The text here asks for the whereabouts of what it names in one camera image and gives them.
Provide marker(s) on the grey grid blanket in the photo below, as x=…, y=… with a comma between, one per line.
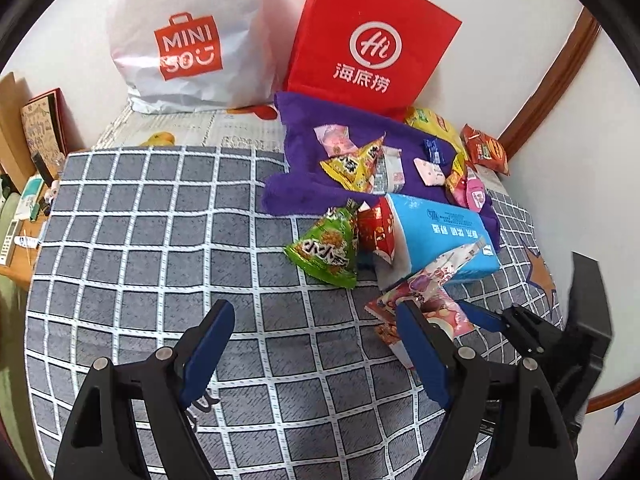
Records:
x=175, y=270

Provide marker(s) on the fruit print mat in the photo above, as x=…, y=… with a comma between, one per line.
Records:
x=200, y=127

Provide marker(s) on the orange nut snack packet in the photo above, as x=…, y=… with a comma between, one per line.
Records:
x=395, y=337

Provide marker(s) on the white remote control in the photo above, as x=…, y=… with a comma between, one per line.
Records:
x=10, y=240

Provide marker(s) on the green triangular snack packet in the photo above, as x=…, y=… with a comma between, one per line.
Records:
x=327, y=250

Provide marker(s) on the red paper bag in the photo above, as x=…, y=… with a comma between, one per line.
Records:
x=375, y=45

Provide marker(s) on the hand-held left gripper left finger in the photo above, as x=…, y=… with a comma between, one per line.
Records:
x=210, y=355

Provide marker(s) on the pink purple snack packet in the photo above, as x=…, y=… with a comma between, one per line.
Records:
x=430, y=300

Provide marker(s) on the small orange yellow packet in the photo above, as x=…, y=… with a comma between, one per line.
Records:
x=457, y=180

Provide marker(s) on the large yellow snack packet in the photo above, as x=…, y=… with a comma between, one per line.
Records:
x=432, y=124

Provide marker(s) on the brown wooden door frame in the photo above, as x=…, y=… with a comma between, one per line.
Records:
x=555, y=80

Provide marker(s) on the white plastic bag red logo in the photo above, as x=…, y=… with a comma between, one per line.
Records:
x=190, y=45

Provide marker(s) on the red framed book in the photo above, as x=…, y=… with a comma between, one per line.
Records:
x=45, y=127

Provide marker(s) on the red triangular snack packet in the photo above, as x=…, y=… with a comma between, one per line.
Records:
x=377, y=230

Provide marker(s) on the green white bottle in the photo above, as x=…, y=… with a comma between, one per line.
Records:
x=31, y=199

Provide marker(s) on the small pale pink packet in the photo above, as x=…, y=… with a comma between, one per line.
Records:
x=430, y=172

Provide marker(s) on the yellow triangular snack packet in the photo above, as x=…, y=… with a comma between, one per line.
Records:
x=355, y=165

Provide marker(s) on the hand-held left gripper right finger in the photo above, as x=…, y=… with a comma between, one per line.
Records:
x=425, y=355

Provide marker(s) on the red orange snack packet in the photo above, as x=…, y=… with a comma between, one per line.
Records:
x=482, y=150

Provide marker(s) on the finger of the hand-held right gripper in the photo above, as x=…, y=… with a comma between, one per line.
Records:
x=482, y=317

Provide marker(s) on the wooden side table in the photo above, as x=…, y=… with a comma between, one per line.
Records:
x=20, y=260

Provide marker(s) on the white pink snack packet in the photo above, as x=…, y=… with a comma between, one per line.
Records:
x=390, y=172

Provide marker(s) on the brown cardboard sheet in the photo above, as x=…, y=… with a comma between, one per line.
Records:
x=11, y=130

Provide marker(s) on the purple towel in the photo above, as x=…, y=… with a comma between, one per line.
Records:
x=320, y=170

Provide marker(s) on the small blue snack packet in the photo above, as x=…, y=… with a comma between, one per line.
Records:
x=433, y=151

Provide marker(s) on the pink purple round-print packet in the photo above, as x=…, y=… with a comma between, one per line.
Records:
x=474, y=194

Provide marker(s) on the blue tissue pack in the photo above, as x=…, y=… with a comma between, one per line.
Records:
x=440, y=232

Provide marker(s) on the long white snack packet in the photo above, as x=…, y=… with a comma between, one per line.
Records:
x=462, y=255

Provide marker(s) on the pink peach snack packet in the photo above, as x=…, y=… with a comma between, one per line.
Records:
x=332, y=140

